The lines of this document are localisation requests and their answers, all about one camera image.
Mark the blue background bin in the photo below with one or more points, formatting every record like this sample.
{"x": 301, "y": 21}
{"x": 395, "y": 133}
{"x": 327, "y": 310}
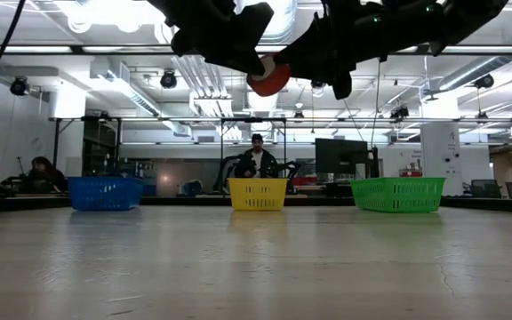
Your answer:
{"x": 192, "y": 188}

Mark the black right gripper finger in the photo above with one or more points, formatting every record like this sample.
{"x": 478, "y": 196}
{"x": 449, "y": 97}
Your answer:
{"x": 340, "y": 80}
{"x": 322, "y": 40}

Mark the red tape roll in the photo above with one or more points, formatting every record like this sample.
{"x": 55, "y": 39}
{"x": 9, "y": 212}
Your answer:
{"x": 271, "y": 85}

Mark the person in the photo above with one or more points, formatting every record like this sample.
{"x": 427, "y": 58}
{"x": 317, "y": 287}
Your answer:
{"x": 256, "y": 162}
{"x": 42, "y": 174}

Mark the yellow plastic basket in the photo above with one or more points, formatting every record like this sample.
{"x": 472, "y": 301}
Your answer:
{"x": 258, "y": 193}

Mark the black monitor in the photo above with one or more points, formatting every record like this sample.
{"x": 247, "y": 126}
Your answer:
{"x": 340, "y": 155}

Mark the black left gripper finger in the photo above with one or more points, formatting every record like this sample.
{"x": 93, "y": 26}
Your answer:
{"x": 251, "y": 60}

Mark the blue plastic basket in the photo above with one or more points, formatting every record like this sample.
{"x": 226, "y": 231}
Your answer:
{"x": 105, "y": 193}

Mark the black ceiling spotlight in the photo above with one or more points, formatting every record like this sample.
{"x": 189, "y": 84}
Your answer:
{"x": 19, "y": 85}
{"x": 317, "y": 84}
{"x": 485, "y": 81}
{"x": 168, "y": 80}

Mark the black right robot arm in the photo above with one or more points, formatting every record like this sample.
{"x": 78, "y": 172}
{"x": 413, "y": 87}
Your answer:
{"x": 469, "y": 18}

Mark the green plastic basket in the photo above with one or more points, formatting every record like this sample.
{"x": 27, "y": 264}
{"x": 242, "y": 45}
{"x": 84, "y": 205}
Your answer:
{"x": 398, "y": 193}

